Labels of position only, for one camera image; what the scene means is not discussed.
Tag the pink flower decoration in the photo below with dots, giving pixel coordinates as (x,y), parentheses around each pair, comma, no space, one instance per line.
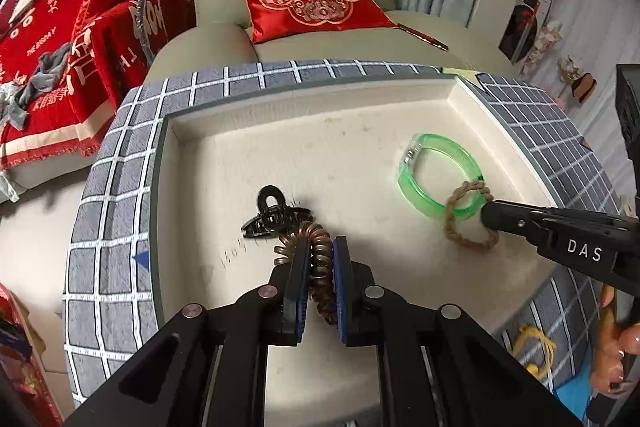
(542,47)

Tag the black red wall poster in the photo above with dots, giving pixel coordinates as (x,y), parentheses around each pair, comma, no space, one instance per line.
(520,32)

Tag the red gift boxes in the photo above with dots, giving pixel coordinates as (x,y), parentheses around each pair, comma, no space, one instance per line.
(25,372)

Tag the person's right hand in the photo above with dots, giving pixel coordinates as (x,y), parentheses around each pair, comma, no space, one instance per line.
(607,372)

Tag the black hair claw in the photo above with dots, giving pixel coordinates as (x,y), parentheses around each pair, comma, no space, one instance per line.
(270,217)

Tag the black box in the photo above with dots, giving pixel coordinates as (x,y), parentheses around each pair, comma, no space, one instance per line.
(629,107)

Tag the brown table ornament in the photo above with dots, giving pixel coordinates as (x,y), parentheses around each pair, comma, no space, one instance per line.
(582,87)

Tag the yellow sticky note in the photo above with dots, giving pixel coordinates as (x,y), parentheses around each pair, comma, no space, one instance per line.
(457,72)

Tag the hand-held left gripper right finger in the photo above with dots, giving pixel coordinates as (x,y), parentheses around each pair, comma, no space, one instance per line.
(341,287)

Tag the light crumpled clothes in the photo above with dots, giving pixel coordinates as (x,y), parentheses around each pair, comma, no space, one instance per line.
(7,187)

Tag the red envelope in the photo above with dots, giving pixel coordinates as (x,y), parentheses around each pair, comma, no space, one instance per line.
(422,37)

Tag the grey crumpled clothes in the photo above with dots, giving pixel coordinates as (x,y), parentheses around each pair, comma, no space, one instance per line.
(40,82)

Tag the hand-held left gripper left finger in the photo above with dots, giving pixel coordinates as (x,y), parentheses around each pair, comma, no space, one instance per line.
(302,287)

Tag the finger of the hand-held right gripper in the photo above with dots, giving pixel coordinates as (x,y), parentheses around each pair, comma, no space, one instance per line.
(505,219)

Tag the green translucent bangle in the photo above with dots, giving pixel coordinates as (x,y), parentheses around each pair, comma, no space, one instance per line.
(407,192)

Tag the cream sofa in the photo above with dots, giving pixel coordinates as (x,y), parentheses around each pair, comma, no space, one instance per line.
(45,179)

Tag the red blanket covered sofa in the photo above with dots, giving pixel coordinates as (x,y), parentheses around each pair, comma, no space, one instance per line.
(50,57)

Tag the blue triangle sticker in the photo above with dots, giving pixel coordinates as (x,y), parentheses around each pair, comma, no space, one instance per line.
(143,259)

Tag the grey cream-lined tray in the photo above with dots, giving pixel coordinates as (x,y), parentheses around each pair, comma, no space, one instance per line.
(350,157)

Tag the blue star paper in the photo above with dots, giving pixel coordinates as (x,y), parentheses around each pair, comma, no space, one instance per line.
(572,394)

